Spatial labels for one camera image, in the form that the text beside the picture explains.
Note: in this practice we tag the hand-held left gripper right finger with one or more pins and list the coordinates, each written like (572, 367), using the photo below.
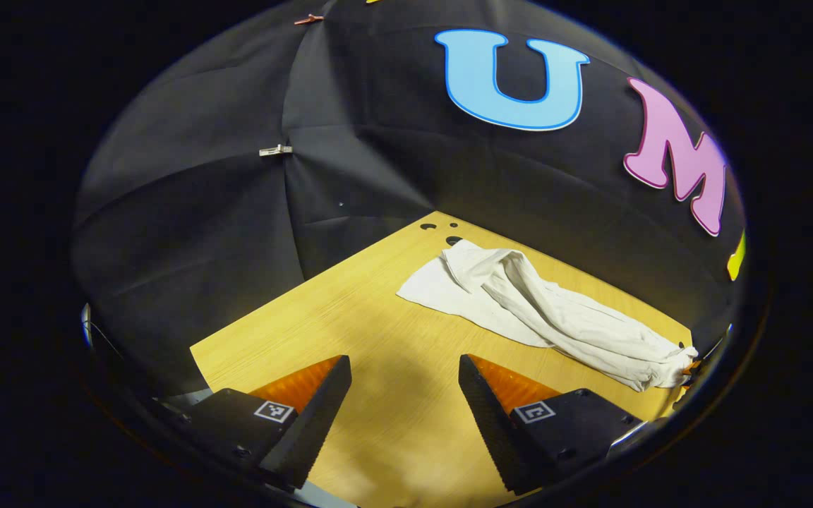
(488, 416)

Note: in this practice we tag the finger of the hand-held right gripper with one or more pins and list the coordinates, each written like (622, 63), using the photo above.
(691, 368)

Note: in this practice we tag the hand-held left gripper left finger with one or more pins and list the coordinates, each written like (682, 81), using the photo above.
(318, 416)

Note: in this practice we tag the white jeans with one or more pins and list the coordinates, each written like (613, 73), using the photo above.
(555, 310)

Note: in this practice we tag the black backdrop cloth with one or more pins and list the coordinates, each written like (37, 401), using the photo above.
(237, 233)

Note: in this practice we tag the silver clip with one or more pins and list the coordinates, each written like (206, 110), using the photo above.
(276, 150)

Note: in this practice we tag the copper clip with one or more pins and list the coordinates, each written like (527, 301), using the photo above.
(308, 18)

